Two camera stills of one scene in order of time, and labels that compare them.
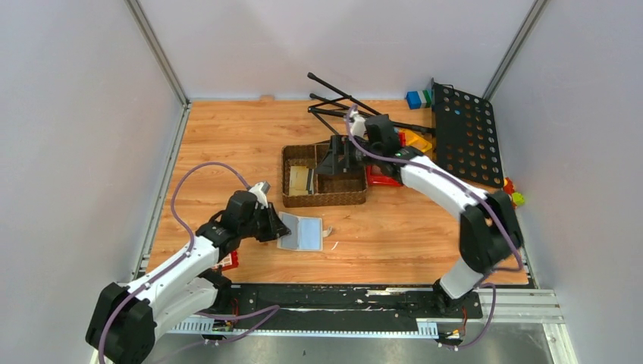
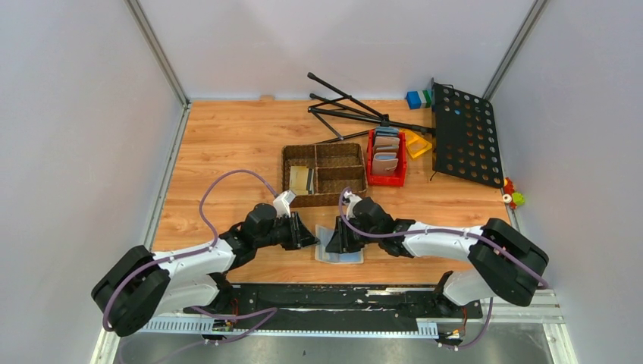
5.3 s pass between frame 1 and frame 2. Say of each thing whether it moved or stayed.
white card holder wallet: moved
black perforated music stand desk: stayed
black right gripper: moved
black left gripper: moved
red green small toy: stayed
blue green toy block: stayed
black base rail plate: stayed
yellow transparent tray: stayed
